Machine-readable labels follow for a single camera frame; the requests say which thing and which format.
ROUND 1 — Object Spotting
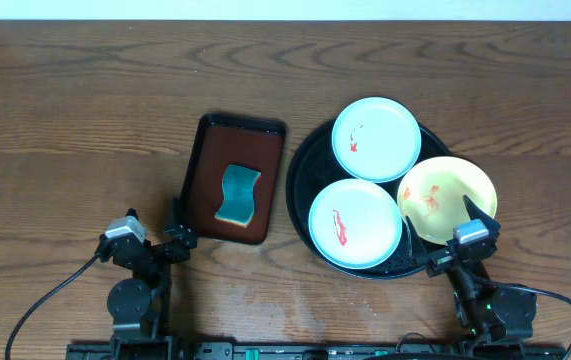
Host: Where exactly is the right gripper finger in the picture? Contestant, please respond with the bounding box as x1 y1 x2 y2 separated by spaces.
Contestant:
405 216 426 259
462 195 500 233

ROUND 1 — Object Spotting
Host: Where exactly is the yellow plate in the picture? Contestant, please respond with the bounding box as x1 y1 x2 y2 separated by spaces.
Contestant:
397 156 498 245

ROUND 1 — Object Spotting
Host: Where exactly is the green yellow sponge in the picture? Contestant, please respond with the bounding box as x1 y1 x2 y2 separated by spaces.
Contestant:
215 164 261 228

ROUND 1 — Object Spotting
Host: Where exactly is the light blue plate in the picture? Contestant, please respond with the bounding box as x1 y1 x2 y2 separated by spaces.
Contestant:
308 179 404 270
330 97 422 183

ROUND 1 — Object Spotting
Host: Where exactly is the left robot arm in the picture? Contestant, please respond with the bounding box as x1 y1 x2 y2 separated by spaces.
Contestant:
95 198 197 339

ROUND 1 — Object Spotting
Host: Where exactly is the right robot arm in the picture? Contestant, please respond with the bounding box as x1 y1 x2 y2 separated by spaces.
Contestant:
413 196 536 354

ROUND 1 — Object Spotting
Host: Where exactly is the rectangular black brown tray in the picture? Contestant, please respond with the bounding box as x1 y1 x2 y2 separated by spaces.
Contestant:
180 113 286 245

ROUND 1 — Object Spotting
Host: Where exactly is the round black tray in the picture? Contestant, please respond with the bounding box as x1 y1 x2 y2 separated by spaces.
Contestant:
286 121 440 279

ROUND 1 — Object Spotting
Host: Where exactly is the left black cable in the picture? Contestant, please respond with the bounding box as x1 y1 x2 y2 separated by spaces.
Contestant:
4 252 104 360

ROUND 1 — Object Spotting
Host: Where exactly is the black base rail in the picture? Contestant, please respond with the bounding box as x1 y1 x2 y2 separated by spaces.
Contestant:
65 339 566 360

